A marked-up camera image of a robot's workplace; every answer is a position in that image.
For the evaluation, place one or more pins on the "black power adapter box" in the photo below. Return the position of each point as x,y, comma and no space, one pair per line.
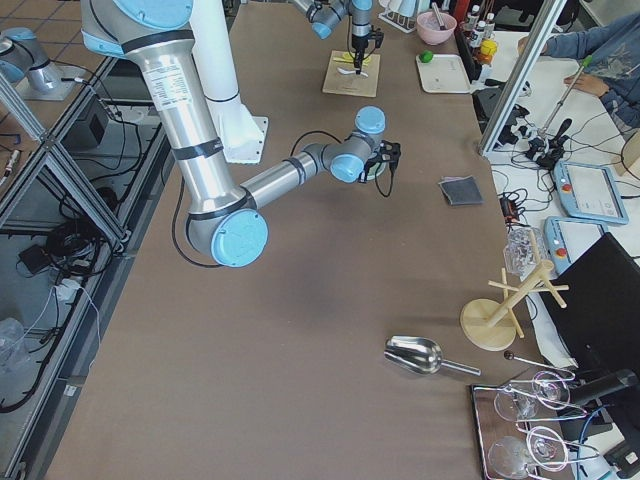
35,259

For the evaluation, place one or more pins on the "wooden mug tree stand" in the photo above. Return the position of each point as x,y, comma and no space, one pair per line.
493,326

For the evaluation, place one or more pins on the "black monitor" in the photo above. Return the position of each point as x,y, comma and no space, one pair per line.
599,325

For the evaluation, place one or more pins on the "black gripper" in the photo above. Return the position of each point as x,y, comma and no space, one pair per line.
371,170

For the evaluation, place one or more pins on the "clear glass jar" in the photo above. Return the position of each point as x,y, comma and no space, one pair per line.
525,246

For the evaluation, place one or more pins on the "white plastic tray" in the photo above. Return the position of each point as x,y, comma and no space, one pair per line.
444,73

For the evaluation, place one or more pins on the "blue teach pendant upper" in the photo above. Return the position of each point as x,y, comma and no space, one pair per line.
589,192

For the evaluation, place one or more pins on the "aluminium frame post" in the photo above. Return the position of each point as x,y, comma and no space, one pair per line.
540,31

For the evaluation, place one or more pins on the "green lime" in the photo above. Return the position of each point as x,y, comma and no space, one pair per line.
426,56

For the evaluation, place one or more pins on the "blue teach pendant lower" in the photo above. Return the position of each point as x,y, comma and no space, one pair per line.
567,239

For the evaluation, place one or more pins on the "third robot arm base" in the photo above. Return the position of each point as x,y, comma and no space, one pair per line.
25,64

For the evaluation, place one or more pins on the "orange sauce bottle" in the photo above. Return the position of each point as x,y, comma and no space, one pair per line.
486,52

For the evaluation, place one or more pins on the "pink mixing bowl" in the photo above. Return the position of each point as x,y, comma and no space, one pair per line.
429,29

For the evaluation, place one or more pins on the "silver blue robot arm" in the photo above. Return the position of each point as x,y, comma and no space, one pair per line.
182,49

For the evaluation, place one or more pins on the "blue teach pendant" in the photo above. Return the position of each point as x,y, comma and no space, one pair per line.
567,239
589,192

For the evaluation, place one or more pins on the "light green bowl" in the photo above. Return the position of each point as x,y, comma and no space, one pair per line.
381,171

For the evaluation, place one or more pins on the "wooden cutting board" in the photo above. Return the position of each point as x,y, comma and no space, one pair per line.
342,79

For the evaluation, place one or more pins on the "white spoon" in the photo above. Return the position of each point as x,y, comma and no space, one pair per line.
345,72

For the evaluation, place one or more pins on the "steel metal scoop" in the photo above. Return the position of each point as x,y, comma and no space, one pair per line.
422,355

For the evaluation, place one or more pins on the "person in blue hoodie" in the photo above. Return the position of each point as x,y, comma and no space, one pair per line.
613,74

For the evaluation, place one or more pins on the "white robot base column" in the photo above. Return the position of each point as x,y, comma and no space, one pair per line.
241,133

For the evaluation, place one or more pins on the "dark grey folded cloth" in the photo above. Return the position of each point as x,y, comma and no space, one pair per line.
461,191

